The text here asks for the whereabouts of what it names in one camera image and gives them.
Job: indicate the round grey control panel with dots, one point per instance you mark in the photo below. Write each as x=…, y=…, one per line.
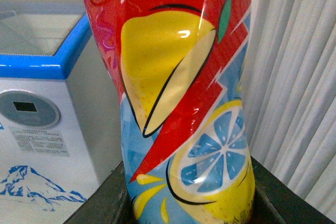
x=28, y=109

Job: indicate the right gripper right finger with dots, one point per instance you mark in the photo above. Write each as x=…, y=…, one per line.
x=274, y=202

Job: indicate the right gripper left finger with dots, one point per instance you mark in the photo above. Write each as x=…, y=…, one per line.
x=109, y=204

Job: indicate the glass sliding freezer lid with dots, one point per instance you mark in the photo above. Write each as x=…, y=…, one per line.
x=37, y=27

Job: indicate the red yellow iced tea bottle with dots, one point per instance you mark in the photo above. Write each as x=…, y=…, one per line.
x=177, y=66

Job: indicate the white blue chest freezer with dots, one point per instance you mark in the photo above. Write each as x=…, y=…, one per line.
x=40, y=188

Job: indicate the grey instruction sticker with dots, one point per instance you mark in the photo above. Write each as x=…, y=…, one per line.
x=40, y=141

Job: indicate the white vertical blinds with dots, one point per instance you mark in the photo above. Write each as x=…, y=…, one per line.
x=289, y=96

